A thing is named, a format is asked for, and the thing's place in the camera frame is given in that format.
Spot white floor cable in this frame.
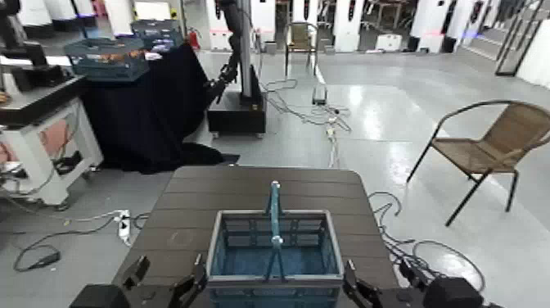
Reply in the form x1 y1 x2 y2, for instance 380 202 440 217
0 195 122 223

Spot tangled black cable bundle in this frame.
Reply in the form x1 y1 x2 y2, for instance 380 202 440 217
368 191 486 293

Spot black tablecloth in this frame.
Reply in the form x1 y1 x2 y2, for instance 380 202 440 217
80 43 241 175

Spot white display panel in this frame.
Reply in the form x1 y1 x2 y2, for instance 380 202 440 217
133 0 172 21

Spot blue crate with orange items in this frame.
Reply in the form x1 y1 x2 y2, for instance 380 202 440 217
64 38 151 83

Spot black cable with adapter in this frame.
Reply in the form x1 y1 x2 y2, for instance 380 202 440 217
12 215 119 273

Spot black monitor stand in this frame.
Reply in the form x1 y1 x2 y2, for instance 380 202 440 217
0 0 48 66

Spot black power adapter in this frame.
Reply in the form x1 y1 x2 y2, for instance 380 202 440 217
53 150 83 175

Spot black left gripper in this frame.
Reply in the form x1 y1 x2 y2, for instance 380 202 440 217
121 253 208 308

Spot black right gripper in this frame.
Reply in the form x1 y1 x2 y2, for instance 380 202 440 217
342 259 431 308

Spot white extension cord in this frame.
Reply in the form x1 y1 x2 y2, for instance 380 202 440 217
326 125 341 169

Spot grey box device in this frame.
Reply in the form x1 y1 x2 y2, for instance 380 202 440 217
311 84 328 106

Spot dark blue plastic crate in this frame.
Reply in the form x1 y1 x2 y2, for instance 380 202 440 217
130 19 185 53

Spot white kiosk column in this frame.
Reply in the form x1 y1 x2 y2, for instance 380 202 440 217
334 0 365 53
410 0 458 53
250 0 277 43
102 0 135 38

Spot black metal frame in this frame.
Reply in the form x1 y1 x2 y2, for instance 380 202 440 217
494 0 547 78

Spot white box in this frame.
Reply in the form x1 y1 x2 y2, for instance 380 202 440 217
376 33 404 52

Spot white cart with dark top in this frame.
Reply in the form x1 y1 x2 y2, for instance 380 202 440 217
0 75 104 211

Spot white power strip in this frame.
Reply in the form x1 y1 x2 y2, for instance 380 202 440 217
116 209 131 242

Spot red fire extinguisher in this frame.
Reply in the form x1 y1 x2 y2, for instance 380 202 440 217
187 27 201 52

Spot robot base with grey column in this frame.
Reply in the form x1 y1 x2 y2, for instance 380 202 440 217
205 0 268 139

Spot small wicker chair black frame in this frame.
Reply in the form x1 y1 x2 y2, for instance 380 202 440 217
284 21 320 78

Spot black box device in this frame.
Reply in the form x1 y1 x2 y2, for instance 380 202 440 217
10 64 76 93

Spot blue crate with grey rim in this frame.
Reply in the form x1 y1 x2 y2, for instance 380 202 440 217
205 180 345 308

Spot grey tangled floor cables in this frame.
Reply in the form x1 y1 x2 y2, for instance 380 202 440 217
259 78 353 132

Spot large wicker chair black frame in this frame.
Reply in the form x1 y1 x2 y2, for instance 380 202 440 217
405 99 550 228

